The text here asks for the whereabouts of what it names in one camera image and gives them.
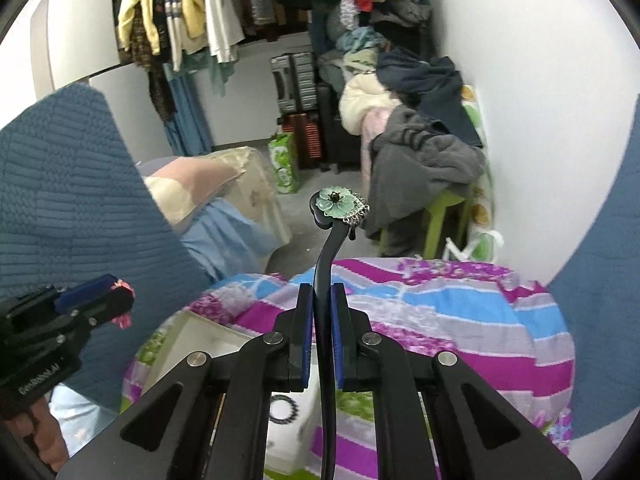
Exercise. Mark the black suitcase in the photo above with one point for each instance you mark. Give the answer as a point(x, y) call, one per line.
point(340, 130)

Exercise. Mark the grey hoodie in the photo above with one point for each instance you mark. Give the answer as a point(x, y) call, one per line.
point(420, 160)

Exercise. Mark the grey-green cardboard box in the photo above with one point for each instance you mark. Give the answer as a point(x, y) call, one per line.
point(210, 335)

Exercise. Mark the green shopping bag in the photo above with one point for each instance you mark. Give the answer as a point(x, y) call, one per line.
point(284, 162)

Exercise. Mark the light blue patterned cloth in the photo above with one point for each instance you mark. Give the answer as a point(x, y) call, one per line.
point(357, 42)

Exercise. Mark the pink bow hair clip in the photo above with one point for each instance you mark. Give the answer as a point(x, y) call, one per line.
point(122, 321)

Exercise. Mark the grey suitcase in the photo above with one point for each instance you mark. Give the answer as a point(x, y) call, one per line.
point(295, 80)

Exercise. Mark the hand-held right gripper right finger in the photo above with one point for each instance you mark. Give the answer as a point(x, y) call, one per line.
point(336, 335)

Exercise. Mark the green plastic stool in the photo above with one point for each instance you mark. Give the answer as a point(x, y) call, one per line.
point(440, 205)

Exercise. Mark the white cabinet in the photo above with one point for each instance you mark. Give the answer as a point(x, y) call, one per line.
point(80, 30)

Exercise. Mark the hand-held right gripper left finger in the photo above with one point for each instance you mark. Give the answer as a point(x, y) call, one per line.
point(306, 335)

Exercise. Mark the person's left hand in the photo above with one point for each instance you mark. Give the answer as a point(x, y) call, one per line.
point(47, 435)

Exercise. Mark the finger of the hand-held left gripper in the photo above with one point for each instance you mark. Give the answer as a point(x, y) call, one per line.
point(85, 292)
point(107, 305)

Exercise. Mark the navy jacket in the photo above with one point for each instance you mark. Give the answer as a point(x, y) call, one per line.
point(425, 80)

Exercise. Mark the pink pillow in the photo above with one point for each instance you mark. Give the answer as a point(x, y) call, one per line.
point(195, 177)

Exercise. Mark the teal scarf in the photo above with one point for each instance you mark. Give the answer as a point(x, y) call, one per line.
point(220, 72)

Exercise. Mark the dark plaid shirt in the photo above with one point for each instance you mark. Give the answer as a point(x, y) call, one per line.
point(152, 80)

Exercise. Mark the yellow jacket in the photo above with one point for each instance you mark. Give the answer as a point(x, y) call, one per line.
point(137, 5)

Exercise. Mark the blue quilted cushion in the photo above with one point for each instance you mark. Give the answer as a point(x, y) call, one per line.
point(75, 210)
point(600, 285)

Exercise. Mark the yellow hoodie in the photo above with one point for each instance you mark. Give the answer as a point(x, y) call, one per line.
point(192, 5)

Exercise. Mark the cream fleece garment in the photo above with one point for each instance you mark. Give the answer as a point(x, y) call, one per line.
point(360, 100)

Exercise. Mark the white shirt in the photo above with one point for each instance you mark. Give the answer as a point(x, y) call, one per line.
point(222, 15)

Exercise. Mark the beige floral quilt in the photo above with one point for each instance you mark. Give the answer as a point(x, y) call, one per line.
point(260, 190)

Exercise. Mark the dark red suitcase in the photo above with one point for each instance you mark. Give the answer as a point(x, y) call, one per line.
point(302, 137)

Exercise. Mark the striped floral blanket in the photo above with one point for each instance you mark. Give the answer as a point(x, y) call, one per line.
point(450, 335)

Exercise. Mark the white striped sweater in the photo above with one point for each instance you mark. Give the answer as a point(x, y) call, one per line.
point(172, 15)

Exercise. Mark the blue hanging cloth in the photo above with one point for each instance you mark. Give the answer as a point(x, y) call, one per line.
point(192, 120)

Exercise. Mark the black headband green flower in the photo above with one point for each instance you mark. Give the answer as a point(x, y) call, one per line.
point(324, 260)

